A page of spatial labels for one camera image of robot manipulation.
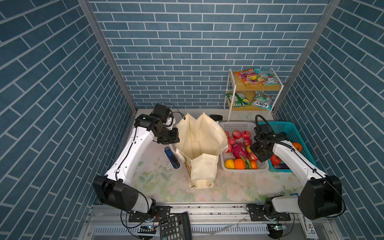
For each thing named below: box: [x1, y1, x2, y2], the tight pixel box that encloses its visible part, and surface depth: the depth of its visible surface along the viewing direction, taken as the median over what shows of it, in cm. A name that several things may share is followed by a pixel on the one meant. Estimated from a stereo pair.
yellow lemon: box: [225, 159, 235, 169], surface depth 87 cm
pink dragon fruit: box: [232, 143, 252, 169], surface depth 89 cm
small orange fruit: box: [250, 160, 258, 170], surface depth 87 cm
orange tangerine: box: [234, 158, 246, 170], surface depth 85 cm
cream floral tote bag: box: [175, 112, 229, 190], surface depth 82 cm
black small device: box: [209, 114, 223, 121], surface depth 118 cm
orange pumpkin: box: [292, 142, 303, 152], surface depth 91 cm
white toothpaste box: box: [297, 213, 319, 240], surface depth 70 cm
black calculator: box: [159, 212, 193, 240], surface depth 69 cm
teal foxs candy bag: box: [251, 90, 273, 111], surface depth 104 cm
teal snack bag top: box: [253, 68, 281, 86], surface depth 92 cm
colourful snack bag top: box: [235, 68, 264, 88], surface depth 91 cm
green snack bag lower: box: [225, 92, 251, 108], surface depth 104 cm
